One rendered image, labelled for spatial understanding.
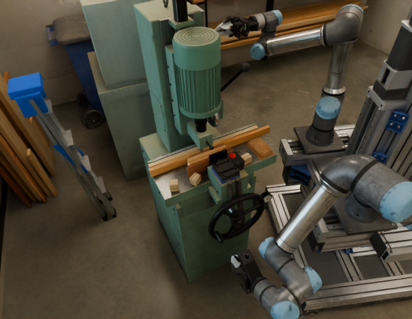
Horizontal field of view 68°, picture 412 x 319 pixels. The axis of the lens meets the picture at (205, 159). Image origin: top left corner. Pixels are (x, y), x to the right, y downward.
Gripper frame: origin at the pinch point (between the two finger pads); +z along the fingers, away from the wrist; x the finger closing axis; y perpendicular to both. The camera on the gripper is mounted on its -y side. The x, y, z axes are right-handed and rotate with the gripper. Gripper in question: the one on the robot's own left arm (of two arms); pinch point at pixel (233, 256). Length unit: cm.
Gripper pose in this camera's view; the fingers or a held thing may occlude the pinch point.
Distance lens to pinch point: 129.3
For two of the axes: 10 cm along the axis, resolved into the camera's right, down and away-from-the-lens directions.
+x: 8.9, -3.4, 3.0
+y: 2.5, 9.2, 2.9
